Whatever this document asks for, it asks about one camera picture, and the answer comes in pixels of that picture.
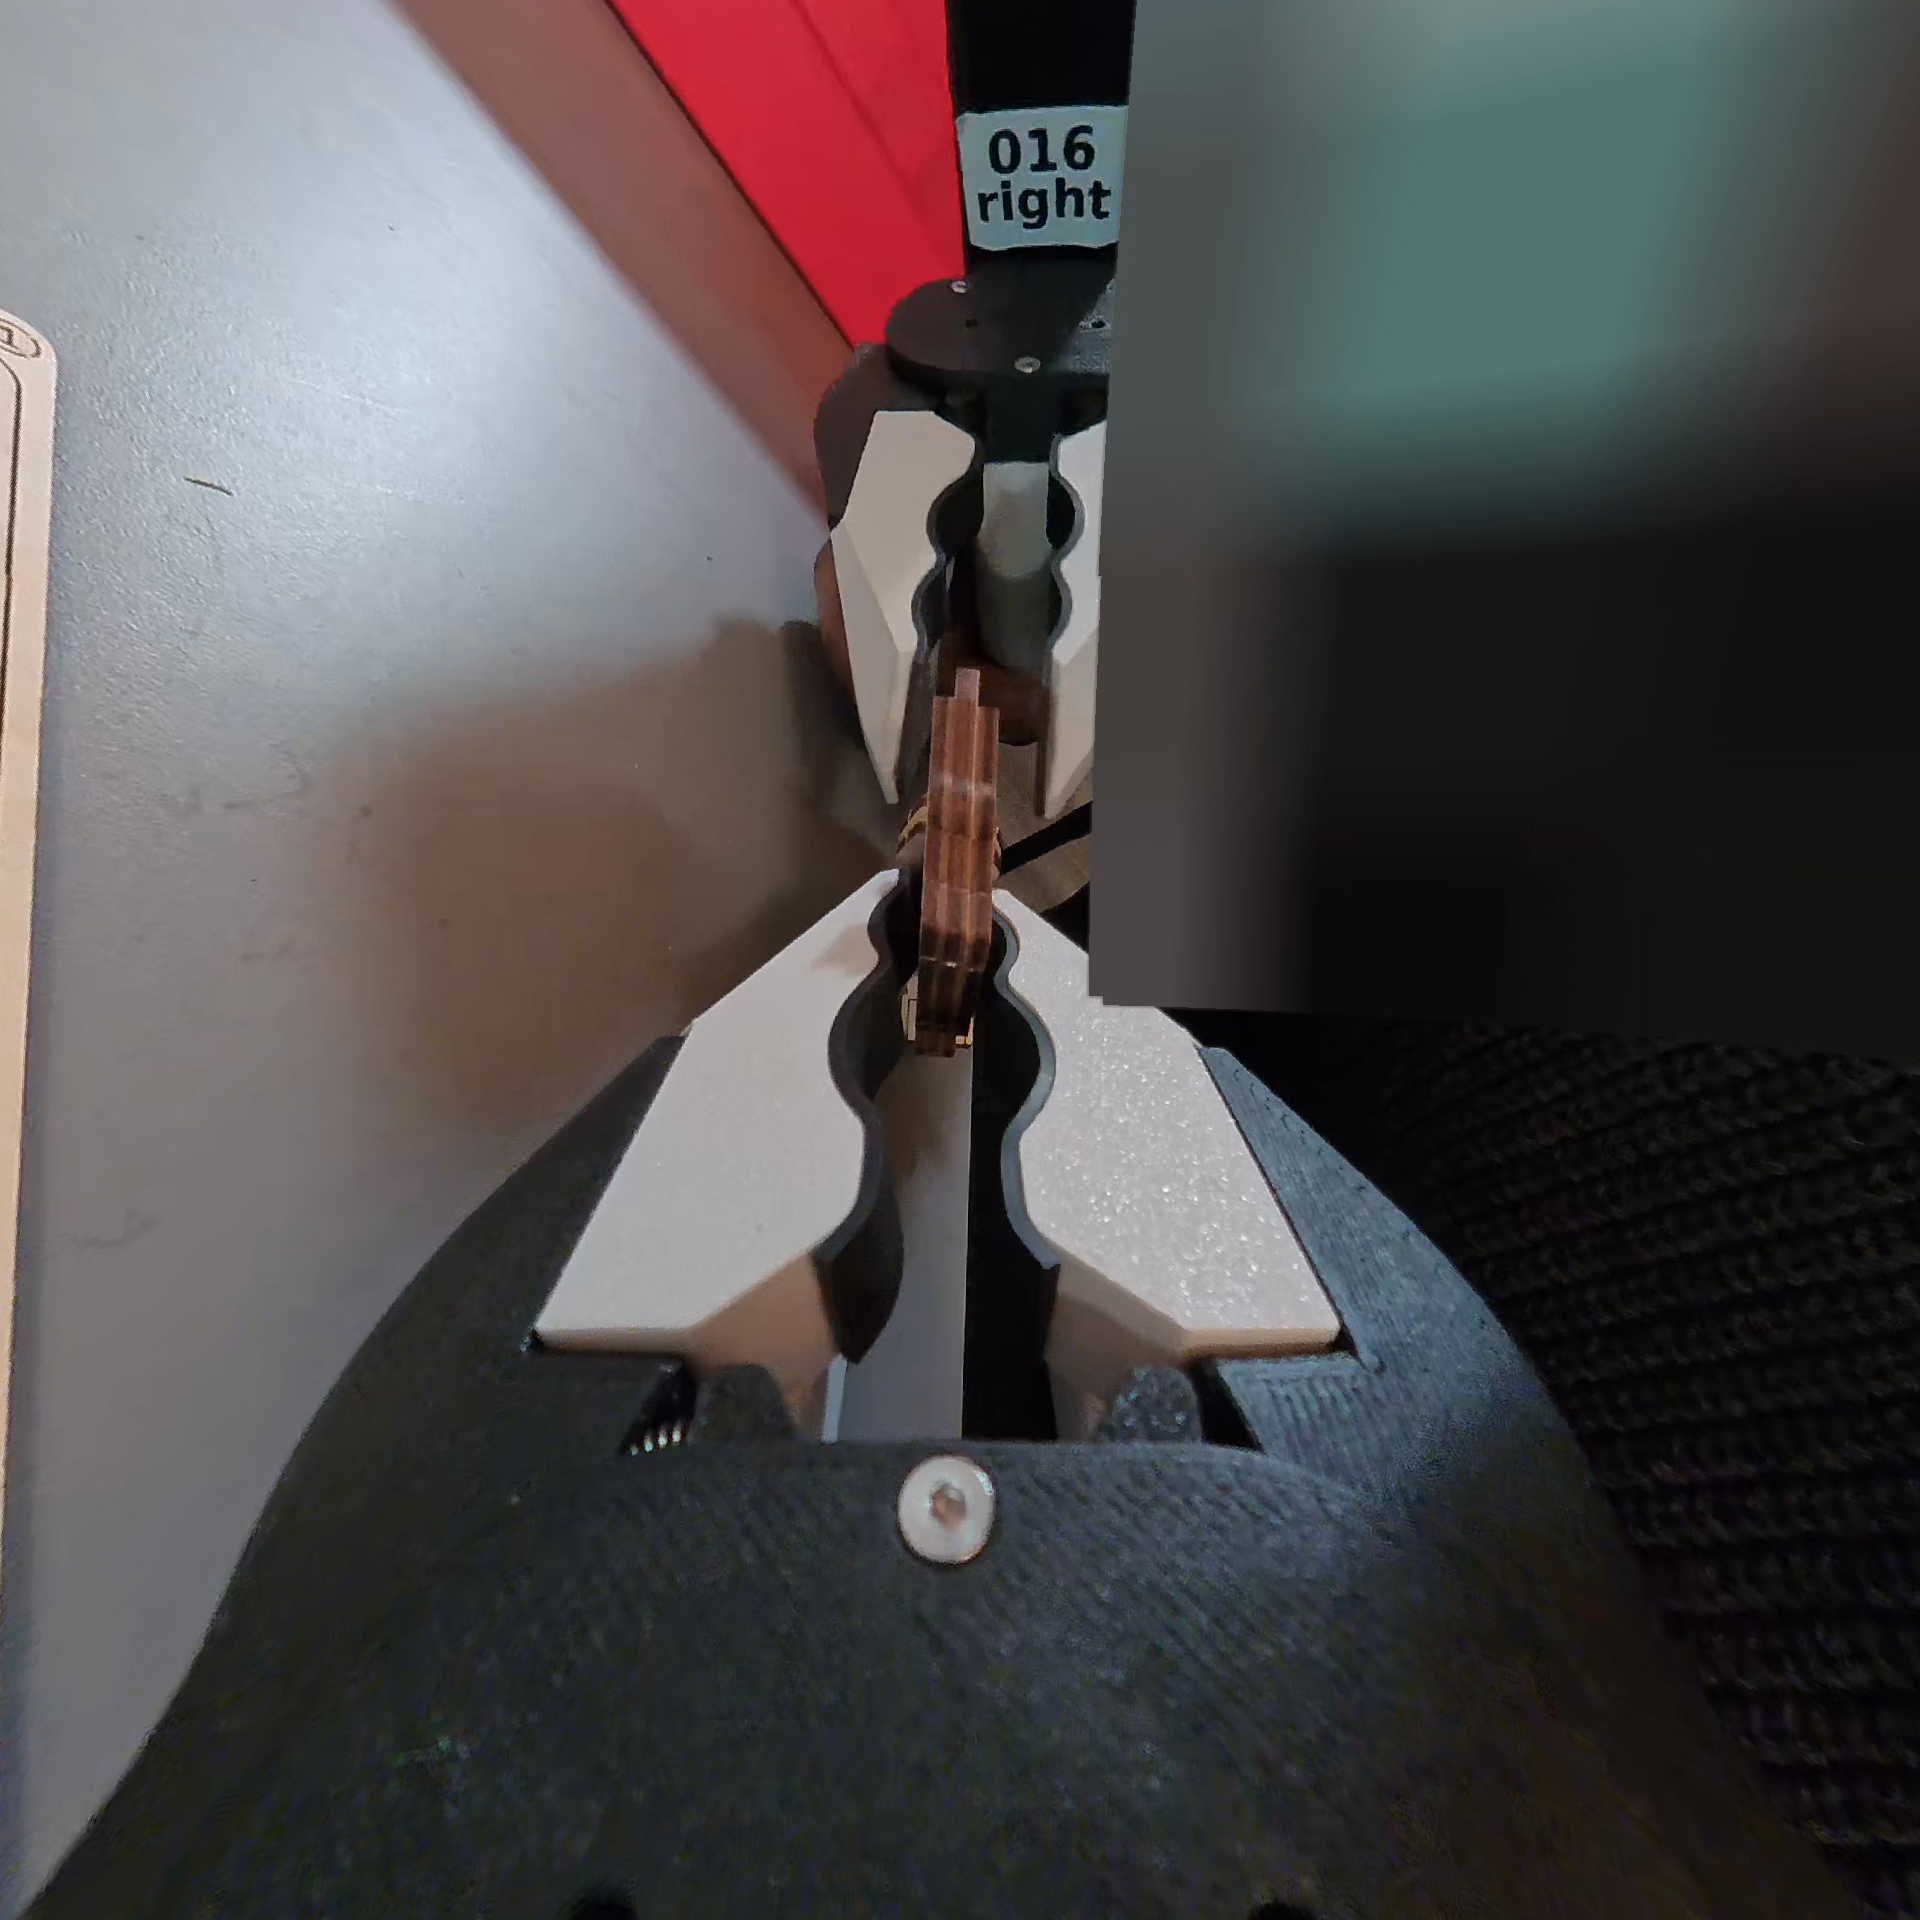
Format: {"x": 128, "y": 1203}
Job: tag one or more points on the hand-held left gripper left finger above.
{"x": 735, "y": 1170}

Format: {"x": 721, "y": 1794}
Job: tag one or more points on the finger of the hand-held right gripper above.
{"x": 885, "y": 569}
{"x": 1083, "y": 674}

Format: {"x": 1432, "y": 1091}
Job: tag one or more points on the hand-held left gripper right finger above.
{"x": 1170, "y": 1185}

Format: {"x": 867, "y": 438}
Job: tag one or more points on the wooden model assembly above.
{"x": 953, "y": 900}

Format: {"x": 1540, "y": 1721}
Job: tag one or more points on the grey desk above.
{"x": 376, "y": 600}

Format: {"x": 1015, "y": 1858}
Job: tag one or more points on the red storage bin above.
{"x": 809, "y": 118}

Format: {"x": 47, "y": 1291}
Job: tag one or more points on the person's black sweater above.
{"x": 1723, "y": 1348}

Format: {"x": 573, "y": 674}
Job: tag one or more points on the cut-out wooden puzzle sheet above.
{"x": 23, "y": 749}

